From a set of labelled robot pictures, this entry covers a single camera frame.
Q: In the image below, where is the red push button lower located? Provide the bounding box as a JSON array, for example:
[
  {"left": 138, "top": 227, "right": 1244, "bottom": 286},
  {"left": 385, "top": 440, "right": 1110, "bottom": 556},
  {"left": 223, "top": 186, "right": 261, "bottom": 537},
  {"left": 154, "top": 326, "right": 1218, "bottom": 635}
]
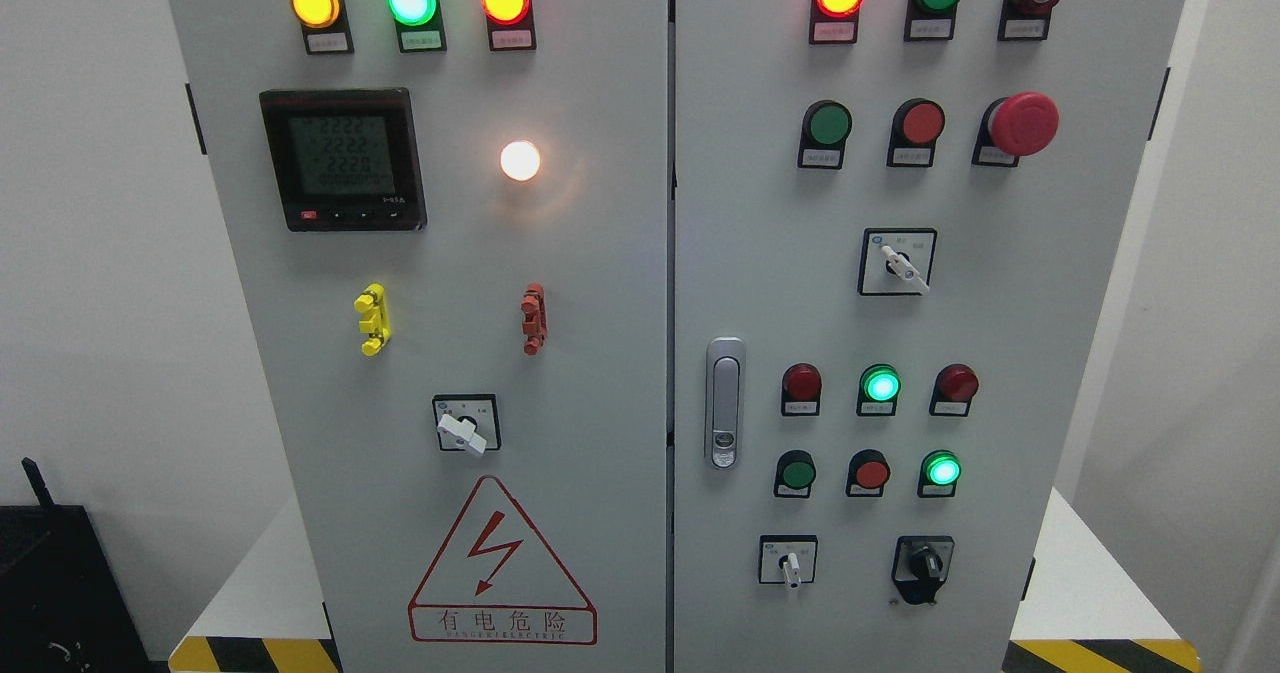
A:
[{"left": 845, "top": 449, "right": 891, "bottom": 496}]

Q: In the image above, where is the green glowing indicator light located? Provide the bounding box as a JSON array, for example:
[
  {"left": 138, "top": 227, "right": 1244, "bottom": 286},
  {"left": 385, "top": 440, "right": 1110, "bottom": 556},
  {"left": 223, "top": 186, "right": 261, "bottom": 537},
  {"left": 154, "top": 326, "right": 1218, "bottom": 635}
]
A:
[{"left": 856, "top": 363, "right": 901, "bottom": 417}]

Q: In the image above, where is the grey cabinet door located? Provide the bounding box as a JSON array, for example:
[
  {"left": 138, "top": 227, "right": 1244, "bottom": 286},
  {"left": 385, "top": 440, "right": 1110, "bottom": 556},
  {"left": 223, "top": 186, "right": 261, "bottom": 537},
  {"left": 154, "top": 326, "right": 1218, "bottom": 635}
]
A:
[
  {"left": 672, "top": 0, "right": 1184, "bottom": 672},
  {"left": 170, "top": 0, "right": 669, "bottom": 672}
]

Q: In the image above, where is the red indicator light lower right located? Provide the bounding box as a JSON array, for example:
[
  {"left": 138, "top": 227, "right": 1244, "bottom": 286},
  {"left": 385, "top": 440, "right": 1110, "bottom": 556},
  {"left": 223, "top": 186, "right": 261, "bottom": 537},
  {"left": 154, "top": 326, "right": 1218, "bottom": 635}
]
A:
[{"left": 931, "top": 363, "right": 980, "bottom": 417}]

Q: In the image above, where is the red electrical danger sticker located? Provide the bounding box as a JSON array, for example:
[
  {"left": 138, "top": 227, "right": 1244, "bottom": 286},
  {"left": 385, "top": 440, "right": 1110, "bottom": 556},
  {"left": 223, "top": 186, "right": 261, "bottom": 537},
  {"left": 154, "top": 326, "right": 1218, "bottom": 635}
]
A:
[{"left": 407, "top": 473, "right": 598, "bottom": 646}]

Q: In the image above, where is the white selector switch upper right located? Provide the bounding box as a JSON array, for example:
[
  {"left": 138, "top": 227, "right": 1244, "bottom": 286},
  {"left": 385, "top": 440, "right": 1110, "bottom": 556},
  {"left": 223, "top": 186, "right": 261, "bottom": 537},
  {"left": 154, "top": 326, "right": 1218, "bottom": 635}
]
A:
[{"left": 858, "top": 228, "right": 938, "bottom": 296}]

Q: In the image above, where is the green push button lower left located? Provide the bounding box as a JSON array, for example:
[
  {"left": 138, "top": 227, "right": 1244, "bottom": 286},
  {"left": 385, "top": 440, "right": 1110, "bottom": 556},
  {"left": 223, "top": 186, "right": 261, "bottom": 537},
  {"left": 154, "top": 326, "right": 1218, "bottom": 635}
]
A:
[{"left": 774, "top": 449, "right": 817, "bottom": 496}]

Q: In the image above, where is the silver door lock handle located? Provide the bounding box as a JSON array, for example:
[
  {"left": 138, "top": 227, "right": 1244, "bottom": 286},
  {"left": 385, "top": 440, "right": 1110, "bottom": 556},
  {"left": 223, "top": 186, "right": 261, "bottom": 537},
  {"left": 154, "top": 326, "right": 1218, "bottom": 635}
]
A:
[{"left": 704, "top": 337, "right": 746, "bottom": 471}]

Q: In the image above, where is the black digital power meter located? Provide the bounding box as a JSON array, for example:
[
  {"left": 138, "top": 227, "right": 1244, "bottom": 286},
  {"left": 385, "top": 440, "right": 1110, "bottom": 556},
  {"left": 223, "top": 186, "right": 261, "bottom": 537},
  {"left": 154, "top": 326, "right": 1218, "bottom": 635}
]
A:
[{"left": 259, "top": 88, "right": 428, "bottom": 232}]

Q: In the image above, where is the red terminal connector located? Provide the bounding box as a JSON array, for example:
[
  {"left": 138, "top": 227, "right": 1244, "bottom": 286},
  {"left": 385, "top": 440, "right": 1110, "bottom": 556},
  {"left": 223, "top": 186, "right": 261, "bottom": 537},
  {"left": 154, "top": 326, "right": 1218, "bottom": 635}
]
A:
[{"left": 520, "top": 281, "right": 548, "bottom": 357}]

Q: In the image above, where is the red push button second row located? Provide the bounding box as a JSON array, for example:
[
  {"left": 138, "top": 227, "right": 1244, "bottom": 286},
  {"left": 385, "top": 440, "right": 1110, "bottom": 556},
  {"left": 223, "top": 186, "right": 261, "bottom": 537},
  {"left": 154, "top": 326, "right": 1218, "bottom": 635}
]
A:
[{"left": 886, "top": 99, "right": 946, "bottom": 168}]

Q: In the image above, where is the red indicator light top left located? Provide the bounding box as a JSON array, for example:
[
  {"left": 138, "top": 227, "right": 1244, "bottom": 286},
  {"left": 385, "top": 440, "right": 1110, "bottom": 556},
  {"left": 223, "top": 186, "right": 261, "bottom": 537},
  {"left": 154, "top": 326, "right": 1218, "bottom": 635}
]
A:
[{"left": 481, "top": 0, "right": 538, "bottom": 52}]

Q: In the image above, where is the dark red buzzer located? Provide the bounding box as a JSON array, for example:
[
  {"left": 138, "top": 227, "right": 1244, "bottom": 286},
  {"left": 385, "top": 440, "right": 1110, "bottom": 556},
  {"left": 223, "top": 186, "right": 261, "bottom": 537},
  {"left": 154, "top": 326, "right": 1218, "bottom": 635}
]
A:
[{"left": 997, "top": 0, "right": 1060, "bottom": 41}]

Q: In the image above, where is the white platform with hazard stripes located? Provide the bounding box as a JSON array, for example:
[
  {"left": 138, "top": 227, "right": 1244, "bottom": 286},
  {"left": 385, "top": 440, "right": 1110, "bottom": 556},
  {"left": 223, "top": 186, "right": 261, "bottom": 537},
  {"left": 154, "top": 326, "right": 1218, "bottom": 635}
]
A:
[{"left": 166, "top": 493, "right": 1202, "bottom": 672}]

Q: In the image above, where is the green push button second row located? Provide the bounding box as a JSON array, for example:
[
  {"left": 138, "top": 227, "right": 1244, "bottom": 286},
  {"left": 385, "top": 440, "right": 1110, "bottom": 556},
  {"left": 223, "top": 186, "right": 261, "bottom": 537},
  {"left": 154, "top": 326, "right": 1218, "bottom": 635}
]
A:
[{"left": 797, "top": 99, "right": 852, "bottom": 170}]

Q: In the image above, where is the white selector switch bottom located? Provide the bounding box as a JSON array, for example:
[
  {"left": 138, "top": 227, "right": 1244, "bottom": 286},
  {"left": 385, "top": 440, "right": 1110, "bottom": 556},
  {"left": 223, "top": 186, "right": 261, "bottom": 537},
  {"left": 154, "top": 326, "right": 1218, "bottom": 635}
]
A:
[{"left": 756, "top": 535, "right": 818, "bottom": 589}]

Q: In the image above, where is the yellow indicator light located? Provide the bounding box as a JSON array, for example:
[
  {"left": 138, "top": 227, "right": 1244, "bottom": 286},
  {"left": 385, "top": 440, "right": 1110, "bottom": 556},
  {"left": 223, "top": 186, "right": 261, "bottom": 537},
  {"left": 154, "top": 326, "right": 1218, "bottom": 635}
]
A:
[{"left": 291, "top": 0, "right": 355, "bottom": 55}]

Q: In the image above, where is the red emergency stop button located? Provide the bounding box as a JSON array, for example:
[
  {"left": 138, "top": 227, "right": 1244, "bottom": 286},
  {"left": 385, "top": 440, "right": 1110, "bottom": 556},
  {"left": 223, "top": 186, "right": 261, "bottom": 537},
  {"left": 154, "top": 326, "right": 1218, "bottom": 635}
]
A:
[{"left": 972, "top": 91, "right": 1060, "bottom": 168}]

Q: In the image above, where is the dark red indicator light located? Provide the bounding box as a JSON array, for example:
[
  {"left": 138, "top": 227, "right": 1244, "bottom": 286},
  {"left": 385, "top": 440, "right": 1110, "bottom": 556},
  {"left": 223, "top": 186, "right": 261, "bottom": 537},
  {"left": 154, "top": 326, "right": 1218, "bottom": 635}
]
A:
[{"left": 780, "top": 363, "right": 823, "bottom": 417}]

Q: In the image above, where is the green illuminated button lower right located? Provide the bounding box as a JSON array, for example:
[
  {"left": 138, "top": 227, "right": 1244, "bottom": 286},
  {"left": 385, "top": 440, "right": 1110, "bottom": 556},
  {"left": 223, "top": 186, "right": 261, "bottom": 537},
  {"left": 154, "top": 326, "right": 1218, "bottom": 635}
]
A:
[{"left": 916, "top": 449, "right": 963, "bottom": 496}]

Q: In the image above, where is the green push button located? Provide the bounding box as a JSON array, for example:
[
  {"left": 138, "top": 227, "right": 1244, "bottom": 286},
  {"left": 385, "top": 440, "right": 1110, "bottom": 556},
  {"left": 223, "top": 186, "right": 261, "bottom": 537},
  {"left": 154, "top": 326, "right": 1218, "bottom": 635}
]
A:
[
  {"left": 774, "top": 449, "right": 817, "bottom": 496},
  {"left": 902, "top": 0, "right": 960, "bottom": 41}
]

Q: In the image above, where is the grey right cabinet door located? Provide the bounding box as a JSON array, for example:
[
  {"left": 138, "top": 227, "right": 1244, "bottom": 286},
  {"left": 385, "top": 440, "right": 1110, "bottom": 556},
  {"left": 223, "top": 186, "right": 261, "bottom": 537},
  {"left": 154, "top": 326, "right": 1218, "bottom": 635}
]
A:
[{"left": 672, "top": 0, "right": 1184, "bottom": 672}]

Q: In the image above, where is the white selector switch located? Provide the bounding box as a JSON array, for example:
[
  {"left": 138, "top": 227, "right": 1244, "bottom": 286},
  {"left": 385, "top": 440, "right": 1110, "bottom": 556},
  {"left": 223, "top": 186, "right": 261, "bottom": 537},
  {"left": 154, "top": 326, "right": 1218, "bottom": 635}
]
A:
[
  {"left": 756, "top": 535, "right": 818, "bottom": 589},
  {"left": 858, "top": 228, "right": 938, "bottom": 296}
]

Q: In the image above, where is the white selector switch left door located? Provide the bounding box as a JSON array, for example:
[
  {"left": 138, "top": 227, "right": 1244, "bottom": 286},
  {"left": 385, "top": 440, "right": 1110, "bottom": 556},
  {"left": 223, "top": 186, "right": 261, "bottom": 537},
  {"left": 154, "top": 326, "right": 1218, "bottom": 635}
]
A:
[{"left": 431, "top": 392, "right": 502, "bottom": 455}]

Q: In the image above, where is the black rotary knob switch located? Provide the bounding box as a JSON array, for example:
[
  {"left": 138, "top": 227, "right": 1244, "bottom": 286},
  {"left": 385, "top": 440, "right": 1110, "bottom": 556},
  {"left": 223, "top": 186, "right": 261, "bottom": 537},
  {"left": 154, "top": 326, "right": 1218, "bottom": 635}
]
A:
[{"left": 891, "top": 535, "right": 955, "bottom": 605}]

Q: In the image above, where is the yellow terminal connector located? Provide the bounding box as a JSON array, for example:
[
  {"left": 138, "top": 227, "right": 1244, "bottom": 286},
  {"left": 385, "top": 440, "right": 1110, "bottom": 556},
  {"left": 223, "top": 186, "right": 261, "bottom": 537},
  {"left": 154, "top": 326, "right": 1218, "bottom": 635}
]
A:
[{"left": 353, "top": 281, "right": 392, "bottom": 357}]

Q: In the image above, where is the green push button top right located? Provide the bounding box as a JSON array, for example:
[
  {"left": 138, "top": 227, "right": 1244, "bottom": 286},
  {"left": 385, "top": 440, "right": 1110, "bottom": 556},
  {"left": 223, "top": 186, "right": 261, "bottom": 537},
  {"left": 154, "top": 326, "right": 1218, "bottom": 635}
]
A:
[{"left": 902, "top": 0, "right": 960, "bottom": 41}]

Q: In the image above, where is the red indicator light right door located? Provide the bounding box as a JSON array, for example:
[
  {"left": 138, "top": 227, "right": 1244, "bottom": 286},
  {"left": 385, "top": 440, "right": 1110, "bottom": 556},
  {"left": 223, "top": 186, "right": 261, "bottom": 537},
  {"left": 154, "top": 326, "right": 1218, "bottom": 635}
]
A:
[{"left": 808, "top": 0, "right": 864, "bottom": 45}]

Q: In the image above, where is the grey left cabinet door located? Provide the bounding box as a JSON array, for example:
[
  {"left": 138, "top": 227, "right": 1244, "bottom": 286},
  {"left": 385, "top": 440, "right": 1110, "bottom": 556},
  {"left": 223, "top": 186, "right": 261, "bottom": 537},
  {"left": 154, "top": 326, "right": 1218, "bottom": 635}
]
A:
[{"left": 170, "top": 0, "right": 669, "bottom": 672}]

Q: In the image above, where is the black box with antenna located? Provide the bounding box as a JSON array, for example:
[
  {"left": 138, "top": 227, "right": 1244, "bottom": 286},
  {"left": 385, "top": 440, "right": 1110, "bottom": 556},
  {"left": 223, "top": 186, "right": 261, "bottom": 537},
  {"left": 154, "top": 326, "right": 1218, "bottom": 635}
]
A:
[{"left": 1, "top": 458, "right": 152, "bottom": 672}]

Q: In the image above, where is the white glowing indicator light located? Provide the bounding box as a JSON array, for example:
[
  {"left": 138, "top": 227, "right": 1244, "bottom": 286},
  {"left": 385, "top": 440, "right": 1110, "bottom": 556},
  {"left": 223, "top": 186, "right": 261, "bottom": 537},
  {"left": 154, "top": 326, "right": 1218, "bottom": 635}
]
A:
[{"left": 499, "top": 139, "right": 541, "bottom": 182}]

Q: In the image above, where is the green indicator light top left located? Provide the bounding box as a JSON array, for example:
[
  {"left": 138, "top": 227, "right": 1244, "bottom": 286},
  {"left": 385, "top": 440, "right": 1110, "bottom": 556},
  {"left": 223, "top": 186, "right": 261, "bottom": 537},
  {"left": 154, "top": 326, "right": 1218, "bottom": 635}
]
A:
[{"left": 387, "top": 0, "right": 447, "bottom": 52}]

